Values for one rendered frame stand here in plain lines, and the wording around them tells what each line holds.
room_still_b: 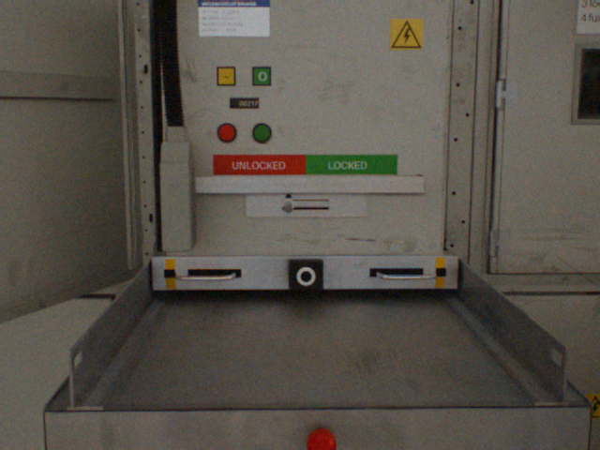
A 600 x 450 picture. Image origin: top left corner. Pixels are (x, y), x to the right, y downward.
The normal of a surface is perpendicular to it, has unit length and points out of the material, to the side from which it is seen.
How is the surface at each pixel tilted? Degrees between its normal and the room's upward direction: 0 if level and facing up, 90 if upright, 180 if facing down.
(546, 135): 90
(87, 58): 90
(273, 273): 90
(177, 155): 60
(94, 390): 0
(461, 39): 90
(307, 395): 0
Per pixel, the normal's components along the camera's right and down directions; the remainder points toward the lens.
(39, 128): 0.91, 0.07
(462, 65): 0.02, 0.16
